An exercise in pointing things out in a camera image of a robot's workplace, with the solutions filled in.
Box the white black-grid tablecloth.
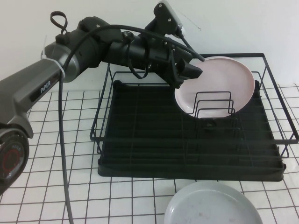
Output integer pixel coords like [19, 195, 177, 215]
[0, 85, 299, 224]

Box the pink round plate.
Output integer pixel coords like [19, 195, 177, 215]
[174, 56, 256, 119]

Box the thin black cable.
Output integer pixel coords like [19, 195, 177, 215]
[125, 31, 152, 79]

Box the white zip tie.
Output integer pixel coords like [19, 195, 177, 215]
[41, 35, 66, 77]

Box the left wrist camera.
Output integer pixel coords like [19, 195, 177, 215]
[145, 0, 185, 39]

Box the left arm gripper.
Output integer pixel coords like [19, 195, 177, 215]
[140, 35, 203, 89]

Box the thick black cable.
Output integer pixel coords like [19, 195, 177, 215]
[58, 24, 207, 224]

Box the black plastic drip tray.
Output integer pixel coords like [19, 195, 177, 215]
[97, 79, 287, 182]

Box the grey round plate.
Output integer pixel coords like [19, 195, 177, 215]
[163, 181, 264, 224]

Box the black strap loop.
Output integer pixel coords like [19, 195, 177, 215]
[50, 11, 69, 35]

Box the black wire dish rack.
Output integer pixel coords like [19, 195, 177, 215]
[90, 53, 299, 158]

